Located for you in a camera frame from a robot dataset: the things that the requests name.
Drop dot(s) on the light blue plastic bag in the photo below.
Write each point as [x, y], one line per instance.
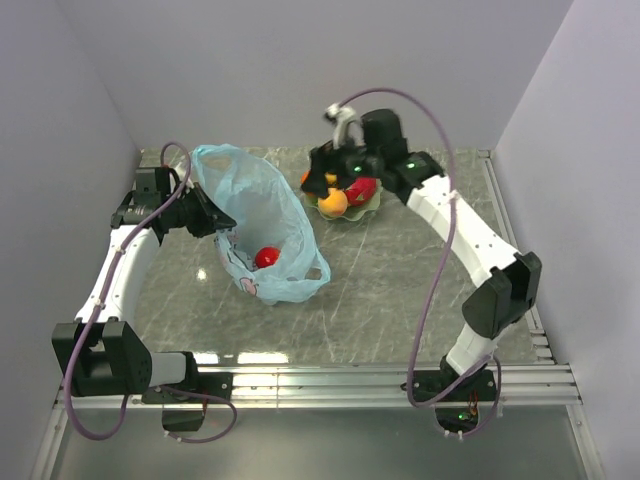
[267, 213]

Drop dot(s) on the aluminium right side rail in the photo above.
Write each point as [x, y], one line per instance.
[540, 351]

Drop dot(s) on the red fake apple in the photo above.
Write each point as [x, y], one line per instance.
[266, 257]

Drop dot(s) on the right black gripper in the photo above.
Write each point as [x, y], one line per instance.
[322, 160]

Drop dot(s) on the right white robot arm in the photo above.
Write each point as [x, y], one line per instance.
[506, 281]

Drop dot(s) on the yellow-orange fake peach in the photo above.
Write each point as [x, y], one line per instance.
[335, 204]

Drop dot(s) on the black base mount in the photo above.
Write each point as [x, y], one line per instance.
[184, 406]
[461, 406]

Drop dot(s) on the green leaf-shaped plate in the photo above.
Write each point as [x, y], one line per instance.
[352, 213]

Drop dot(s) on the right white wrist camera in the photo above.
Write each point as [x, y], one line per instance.
[341, 117]

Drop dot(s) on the aluminium front rail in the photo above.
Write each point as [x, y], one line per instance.
[281, 386]

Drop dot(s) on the aluminium rail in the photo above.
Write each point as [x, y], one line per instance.
[540, 351]
[281, 386]

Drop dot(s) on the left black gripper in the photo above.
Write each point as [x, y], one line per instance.
[206, 224]

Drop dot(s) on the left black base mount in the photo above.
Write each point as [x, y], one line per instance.
[184, 406]

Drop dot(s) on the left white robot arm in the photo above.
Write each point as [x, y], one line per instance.
[99, 352]

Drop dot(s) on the red fake dragon fruit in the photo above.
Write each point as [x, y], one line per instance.
[360, 191]

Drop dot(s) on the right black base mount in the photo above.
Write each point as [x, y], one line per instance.
[461, 406]

